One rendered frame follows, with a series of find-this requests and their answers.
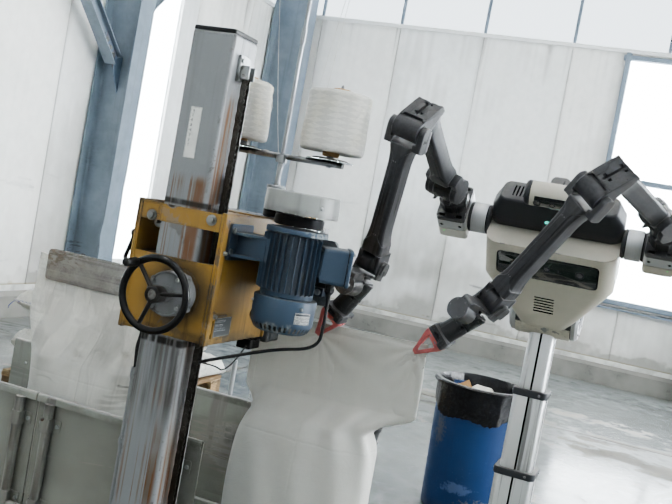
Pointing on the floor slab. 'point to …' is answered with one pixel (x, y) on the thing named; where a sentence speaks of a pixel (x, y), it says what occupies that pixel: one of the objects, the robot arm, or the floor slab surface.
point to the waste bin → (465, 438)
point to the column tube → (154, 435)
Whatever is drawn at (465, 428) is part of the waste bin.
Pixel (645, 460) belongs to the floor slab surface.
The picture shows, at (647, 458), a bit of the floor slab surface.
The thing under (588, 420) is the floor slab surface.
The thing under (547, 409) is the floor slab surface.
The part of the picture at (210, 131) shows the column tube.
